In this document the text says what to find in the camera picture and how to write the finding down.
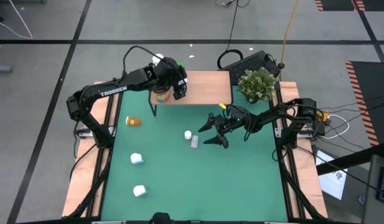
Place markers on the amber fish oil bottle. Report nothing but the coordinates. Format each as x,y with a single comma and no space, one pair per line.
162,97

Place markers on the wooden table side board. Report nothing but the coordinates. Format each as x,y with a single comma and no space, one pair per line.
312,186
81,189

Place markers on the grey floor block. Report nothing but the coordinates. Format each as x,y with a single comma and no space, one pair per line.
2,68

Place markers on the yellow plug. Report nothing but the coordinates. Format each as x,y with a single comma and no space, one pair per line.
324,116

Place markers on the yellow tape tag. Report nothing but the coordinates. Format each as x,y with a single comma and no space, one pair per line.
222,106

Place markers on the white bottle blue barcode label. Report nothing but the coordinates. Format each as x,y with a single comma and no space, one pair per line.
136,158

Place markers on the orange pill vial white cap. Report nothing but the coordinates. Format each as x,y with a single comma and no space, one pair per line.
134,121

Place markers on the black computer keyboard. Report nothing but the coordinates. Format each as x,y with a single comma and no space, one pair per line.
251,63

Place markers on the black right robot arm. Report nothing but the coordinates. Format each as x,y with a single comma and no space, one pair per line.
272,115

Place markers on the white screen monitor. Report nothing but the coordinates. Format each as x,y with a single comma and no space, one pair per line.
331,183

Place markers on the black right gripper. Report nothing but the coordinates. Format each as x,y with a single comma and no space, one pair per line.
236,119

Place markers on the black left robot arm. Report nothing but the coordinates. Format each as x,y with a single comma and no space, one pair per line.
114,91

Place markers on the green plant in black pot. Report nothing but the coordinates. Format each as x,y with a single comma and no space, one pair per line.
257,84

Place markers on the black diagonal beam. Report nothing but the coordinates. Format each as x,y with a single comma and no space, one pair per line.
350,160

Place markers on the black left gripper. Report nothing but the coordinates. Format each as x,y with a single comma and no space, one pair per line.
166,73

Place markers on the plain pale unlabelled bottle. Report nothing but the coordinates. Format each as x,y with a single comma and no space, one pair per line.
194,142

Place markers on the black mat hazard stripe edge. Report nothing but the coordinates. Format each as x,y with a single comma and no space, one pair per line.
378,81
335,3

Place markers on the wooden shelf black metal legs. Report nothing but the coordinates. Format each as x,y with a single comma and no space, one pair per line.
207,88

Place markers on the black metal table frame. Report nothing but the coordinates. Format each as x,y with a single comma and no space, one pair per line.
101,186

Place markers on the white bottle maroon label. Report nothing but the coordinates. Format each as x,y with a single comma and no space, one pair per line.
157,58

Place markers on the person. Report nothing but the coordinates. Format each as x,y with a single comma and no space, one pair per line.
162,218

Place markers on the white medicine bottle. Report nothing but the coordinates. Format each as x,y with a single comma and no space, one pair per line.
139,190

